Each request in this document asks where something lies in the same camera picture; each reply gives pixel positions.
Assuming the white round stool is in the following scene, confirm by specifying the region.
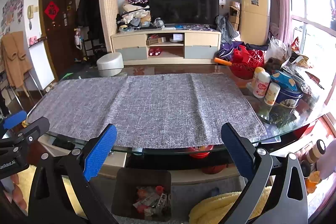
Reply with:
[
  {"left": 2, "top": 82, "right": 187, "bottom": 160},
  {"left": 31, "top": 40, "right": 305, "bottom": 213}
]
[{"left": 97, "top": 52, "right": 124, "bottom": 77}]

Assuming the orange handle stick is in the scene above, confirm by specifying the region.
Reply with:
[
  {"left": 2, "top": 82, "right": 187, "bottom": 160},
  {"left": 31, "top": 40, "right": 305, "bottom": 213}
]
[{"left": 214, "top": 57, "right": 232, "bottom": 67}]

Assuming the person's left hand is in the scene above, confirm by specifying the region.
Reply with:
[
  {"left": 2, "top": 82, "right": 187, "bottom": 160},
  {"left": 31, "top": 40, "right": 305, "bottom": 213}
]
[{"left": 3, "top": 174, "right": 27, "bottom": 210}]

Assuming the red lattice basket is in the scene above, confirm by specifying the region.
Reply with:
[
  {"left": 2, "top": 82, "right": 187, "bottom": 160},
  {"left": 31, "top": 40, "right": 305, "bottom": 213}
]
[{"left": 230, "top": 45, "right": 264, "bottom": 80}]

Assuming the black television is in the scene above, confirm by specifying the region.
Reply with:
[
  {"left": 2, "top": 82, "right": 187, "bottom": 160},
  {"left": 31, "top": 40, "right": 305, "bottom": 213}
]
[{"left": 149, "top": 0, "right": 219, "bottom": 26}]

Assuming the cream lotion bottle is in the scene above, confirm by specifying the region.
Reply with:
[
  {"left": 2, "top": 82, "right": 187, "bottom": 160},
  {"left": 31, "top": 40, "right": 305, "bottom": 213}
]
[{"left": 264, "top": 83, "right": 281, "bottom": 106}]

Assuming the blue cookie tin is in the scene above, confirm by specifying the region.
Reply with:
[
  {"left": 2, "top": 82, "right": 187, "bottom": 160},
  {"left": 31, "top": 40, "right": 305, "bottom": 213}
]
[{"left": 270, "top": 70, "right": 303, "bottom": 109}]

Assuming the purple clothes pile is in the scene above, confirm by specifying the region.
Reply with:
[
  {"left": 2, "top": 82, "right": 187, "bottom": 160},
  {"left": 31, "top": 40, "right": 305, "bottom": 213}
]
[{"left": 216, "top": 42, "right": 245, "bottom": 61}]

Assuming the grey woven table cloth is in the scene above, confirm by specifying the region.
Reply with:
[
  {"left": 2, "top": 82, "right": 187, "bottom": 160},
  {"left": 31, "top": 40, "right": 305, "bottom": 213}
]
[{"left": 27, "top": 73, "right": 266, "bottom": 149}]

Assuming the beige standing air conditioner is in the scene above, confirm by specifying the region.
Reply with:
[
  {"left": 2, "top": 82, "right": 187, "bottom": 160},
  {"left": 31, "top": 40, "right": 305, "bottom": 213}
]
[{"left": 239, "top": 0, "right": 270, "bottom": 46}]

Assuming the beige TV cabinet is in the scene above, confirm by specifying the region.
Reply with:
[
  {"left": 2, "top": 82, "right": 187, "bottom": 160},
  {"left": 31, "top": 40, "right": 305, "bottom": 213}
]
[{"left": 111, "top": 29, "right": 221, "bottom": 65}]

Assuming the dark trash bin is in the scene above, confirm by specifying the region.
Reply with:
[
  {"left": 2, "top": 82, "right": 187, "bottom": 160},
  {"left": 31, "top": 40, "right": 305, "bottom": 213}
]
[{"left": 111, "top": 168, "right": 171, "bottom": 222}]

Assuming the brown wooden door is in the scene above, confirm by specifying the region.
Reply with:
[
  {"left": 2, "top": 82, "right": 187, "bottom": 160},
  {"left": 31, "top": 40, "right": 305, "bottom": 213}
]
[{"left": 39, "top": 0, "right": 81, "bottom": 80}]

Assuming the yellow fluffy blanket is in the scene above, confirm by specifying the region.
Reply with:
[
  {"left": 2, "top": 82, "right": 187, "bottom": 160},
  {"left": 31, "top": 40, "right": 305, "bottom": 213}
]
[{"left": 189, "top": 186, "right": 272, "bottom": 224}]

